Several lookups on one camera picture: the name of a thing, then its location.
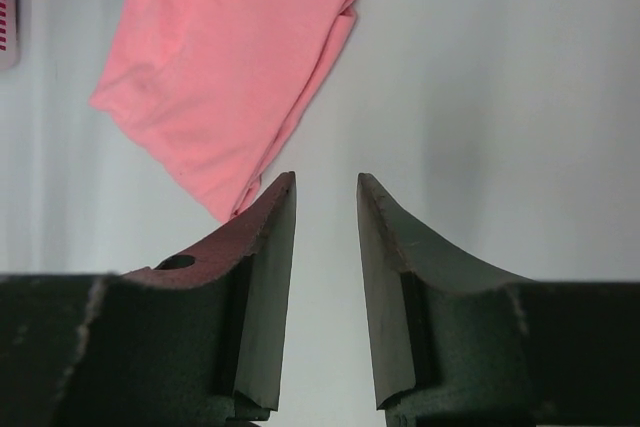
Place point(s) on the white plastic basket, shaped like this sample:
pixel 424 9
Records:
pixel 8 33

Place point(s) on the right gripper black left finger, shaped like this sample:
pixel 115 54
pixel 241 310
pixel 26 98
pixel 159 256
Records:
pixel 195 341

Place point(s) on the pink t shirt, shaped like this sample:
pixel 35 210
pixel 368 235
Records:
pixel 213 89

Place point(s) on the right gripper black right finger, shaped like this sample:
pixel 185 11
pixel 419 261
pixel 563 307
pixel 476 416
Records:
pixel 456 341

